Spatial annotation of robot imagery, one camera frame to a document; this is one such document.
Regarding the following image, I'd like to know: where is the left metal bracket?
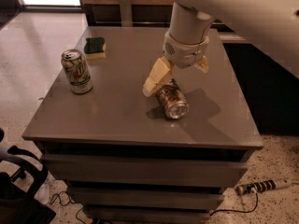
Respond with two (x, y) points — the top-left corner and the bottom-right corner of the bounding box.
(119, 0), (133, 27)

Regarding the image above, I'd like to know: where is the white power strip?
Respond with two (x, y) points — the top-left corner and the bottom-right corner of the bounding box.
(235, 178), (292, 195)

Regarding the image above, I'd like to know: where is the green yellow sponge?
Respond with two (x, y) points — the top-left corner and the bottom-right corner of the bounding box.
(83, 37), (106, 59)

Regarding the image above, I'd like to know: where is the white green soda can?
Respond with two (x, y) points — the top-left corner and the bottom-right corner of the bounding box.
(61, 49), (93, 94)

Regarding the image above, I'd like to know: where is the orange soda can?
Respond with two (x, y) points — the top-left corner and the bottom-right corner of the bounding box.
(156, 78), (189, 119)

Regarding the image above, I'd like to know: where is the black floor cable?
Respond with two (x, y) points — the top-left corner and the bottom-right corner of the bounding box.
(49, 190), (88, 224)

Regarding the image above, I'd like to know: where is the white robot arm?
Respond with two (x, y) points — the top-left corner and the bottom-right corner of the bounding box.
(143, 0), (299, 97)

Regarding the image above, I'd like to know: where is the black power cable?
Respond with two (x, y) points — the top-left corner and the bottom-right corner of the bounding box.
(208, 191), (260, 217)

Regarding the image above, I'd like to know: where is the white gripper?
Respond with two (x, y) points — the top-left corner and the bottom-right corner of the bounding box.
(143, 32), (209, 97)

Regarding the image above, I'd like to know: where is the grey drawer cabinet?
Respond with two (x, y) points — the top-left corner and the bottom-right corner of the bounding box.
(23, 27), (262, 224)

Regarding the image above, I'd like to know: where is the black office chair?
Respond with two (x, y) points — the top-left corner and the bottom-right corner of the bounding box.
(0, 128), (57, 224)

